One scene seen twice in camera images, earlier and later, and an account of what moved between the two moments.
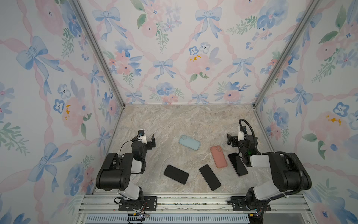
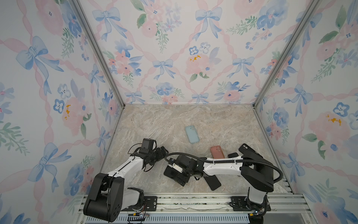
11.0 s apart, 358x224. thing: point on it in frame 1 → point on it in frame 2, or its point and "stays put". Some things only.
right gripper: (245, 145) → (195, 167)
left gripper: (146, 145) → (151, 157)
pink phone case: (218, 157) stays put
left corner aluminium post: (81, 14) stays put
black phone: (211, 179) stays put
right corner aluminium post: (300, 28) stays put
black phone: (176, 174) stays put
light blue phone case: (189, 142) → (192, 134)
